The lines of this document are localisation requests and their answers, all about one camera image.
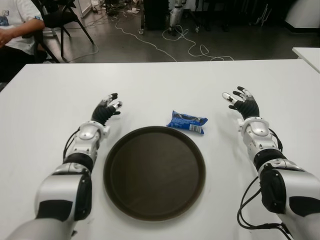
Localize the folded metal stand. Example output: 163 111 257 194
249 2 273 28

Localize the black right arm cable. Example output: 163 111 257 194
236 126 293 236

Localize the black cabinet on casters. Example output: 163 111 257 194
138 0 171 35

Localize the white side table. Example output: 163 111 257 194
291 46 320 70

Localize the blue Oreo cookie packet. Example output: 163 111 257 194
166 109 209 136

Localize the black wheeled rack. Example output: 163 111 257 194
186 0 231 33

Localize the white board panel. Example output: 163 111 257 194
284 0 320 33

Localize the seated person in white shirt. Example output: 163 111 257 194
0 0 48 83

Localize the grey floor cable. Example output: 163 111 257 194
67 42 100 63

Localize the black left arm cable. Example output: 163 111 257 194
62 127 81 163

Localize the round dark brown tray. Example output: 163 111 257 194
103 125 207 222

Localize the white cabinet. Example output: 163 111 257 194
74 0 93 19

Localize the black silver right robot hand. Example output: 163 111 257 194
221 86 261 120

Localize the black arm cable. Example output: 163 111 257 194
62 127 81 163
236 126 293 236

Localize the white floor cable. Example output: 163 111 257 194
162 23 236 62
109 14 177 63

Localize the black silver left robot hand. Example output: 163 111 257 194
91 92 124 127

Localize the black folding chair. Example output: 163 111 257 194
31 0 95 63

